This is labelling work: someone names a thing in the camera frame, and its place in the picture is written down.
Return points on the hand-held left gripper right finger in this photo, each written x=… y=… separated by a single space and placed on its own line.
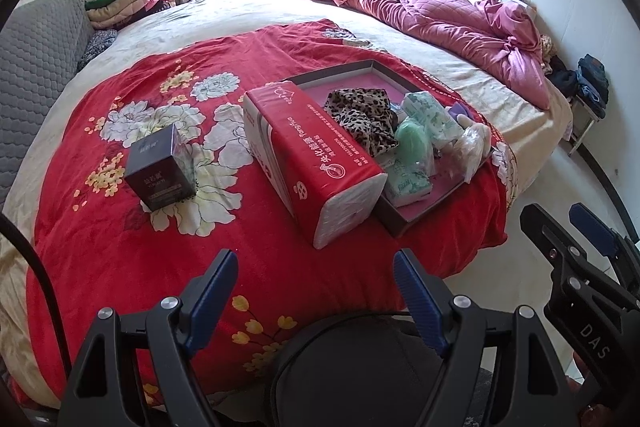
x=417 y=302

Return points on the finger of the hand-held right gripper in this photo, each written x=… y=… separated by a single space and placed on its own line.
x=555 y=247
x=592 y=229

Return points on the grey quilted headboard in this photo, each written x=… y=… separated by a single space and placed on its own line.
x=35 y=57

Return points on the pink book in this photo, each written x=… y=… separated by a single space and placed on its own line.
x=350 y=87

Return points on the green printed tissue packet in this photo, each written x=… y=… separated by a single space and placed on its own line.
x=407 y=184
x=430 y=114

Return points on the floral cloth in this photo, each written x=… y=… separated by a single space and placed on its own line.
x=546 y=47

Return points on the leopard print cloth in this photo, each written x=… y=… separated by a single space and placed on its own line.
x=360 y=112

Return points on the grey shallow box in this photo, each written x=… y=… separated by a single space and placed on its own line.
x=332 y=77

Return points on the pink quilt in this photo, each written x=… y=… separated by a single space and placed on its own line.
x=450 y=17

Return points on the white fluffy puffs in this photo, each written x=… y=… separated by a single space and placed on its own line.
x=475 y=152

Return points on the red floral blanket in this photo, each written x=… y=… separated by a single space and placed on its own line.
x=280 y=47

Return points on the dark patterned pillow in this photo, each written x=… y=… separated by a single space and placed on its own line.
x=97 y=47

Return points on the black clothes heap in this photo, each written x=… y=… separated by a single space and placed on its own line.
x=562 y=82

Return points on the green oval sponge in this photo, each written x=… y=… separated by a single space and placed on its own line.
x=414 y=141

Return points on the small dark box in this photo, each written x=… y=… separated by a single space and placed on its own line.
x=160 y=177

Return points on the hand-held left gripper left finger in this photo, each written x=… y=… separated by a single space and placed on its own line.
x=212 y=302

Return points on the bed with beige sheet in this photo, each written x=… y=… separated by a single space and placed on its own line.
x=225 y=22

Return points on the metal stool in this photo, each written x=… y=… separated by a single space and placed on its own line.
x=582 y=127

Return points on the red tissue pack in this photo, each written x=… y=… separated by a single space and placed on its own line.
x=310 y=167

